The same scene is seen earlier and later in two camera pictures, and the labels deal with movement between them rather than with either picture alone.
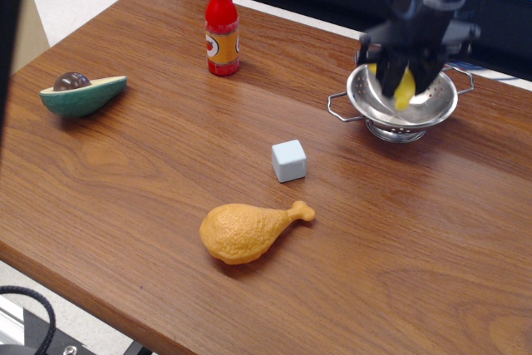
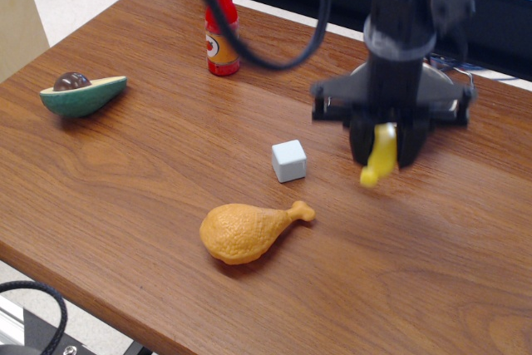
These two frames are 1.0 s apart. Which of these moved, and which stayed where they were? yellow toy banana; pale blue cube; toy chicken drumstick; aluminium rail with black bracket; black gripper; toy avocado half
Moved: yellow toy banana; black gripper
Stayed: toy avocado half; aluminium rail with black bracket; toy chicken drumstick; pale blue cube
